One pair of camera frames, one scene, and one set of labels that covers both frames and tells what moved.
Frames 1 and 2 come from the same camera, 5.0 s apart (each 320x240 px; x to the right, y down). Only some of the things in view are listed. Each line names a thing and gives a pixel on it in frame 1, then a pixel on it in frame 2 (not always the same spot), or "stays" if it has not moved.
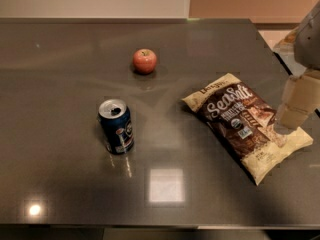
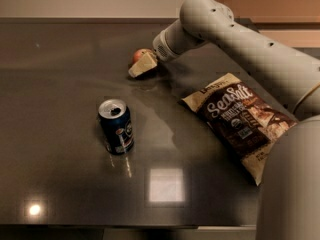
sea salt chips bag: x=245 y=123 stays
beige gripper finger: x=300 y=98 -> x=162 y=50
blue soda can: x=116 y=120 stays
